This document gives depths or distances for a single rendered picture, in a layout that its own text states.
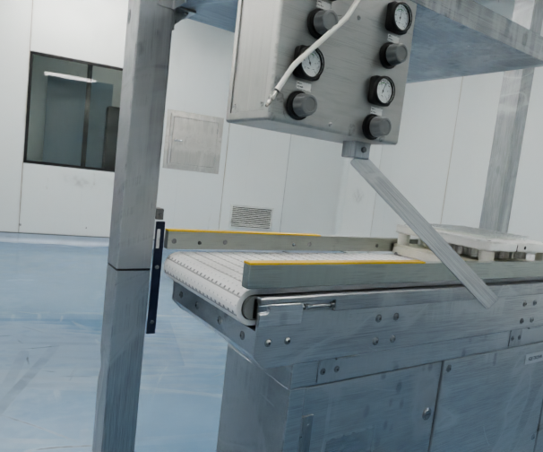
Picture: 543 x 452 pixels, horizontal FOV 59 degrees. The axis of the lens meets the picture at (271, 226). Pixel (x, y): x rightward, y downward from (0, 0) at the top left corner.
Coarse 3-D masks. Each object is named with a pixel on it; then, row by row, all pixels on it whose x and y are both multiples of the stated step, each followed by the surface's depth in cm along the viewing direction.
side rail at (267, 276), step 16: (256, 272) 60; (272, 272) 61; (288, 272) 63; (304, 272) 64; (320, 272) 66; (336, 272) 68; (352, 272) 69; (368, 272) 71; (384, 272) 73; (400, 272) 75; (416, 272) 77; (432, 272) 80; (448, 272) 82; (480, 272) 88; (496, 272) 91; (512, 272) 94; (528, 272) 97; (256, 288) 60
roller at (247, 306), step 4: (248, 296) 62; (252, 296) 62; (256, 296) 62; (244, 300) 62; (248, 300) 61; (252, 300) 62; (256, 300) 62; (244, 304) 62; (248, 304) 61; (252, 304) 62; (256, 304) 62; (244, 308) 61; (248, 308) 62; (252, 308) 62; (256, 308) 62; (244, 312) 61; (248, 312) 62; (252, 312) 62; (256, 312) 62; (244, 316) 62; (248, 316) 62; (252, 316) 62; (256, 316) 62
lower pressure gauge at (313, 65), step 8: (296, 48) 55; (304, 48) 54; (296, 56) 54; (312, 56) 55; (320, 56) 55; (304, 64) 54; (312, 64) 55; (320, 64) 55; (296, 72) 54; (304, 72) 54; (312, 72) 55; (320, 72) 56; (312, 80) 56
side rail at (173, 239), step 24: (168, 240) 82; (192, 240) 84; (216, 240) 87; (240, 240) 90; (264, 240) 93; (288, 240) 96; (312, 240) 100; (336, 240) 103; (360, 240) 107; (384, 240) 112
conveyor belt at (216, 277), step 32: (192, 256) 80; (224, 256) 83; (256, 256) 87; (288, 256) 91; (320, 256) 96; (352, 256) 101; (384, 256) 106; (192, 288) 73; (224, 288) 65; (288, 288) 65; (320, 288) 69; (352, 288) 72
